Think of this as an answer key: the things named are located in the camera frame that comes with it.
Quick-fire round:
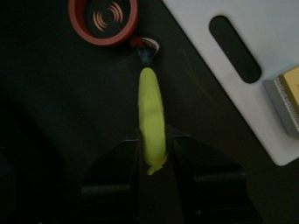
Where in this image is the yellow topped white block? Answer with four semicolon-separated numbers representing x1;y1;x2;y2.
262;65;299;140

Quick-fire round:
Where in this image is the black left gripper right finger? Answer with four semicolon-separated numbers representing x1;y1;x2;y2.
165;124;268;224

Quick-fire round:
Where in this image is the red ring with copper spirals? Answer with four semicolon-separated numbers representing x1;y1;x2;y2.
67;0;141;48

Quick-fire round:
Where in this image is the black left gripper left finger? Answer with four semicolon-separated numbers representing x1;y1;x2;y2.
79;128;145;224

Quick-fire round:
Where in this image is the white cutting board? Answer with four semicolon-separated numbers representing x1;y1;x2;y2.
161;0;299;167

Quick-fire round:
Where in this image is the lime green handled spoon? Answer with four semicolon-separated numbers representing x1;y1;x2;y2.
133;35;170;177

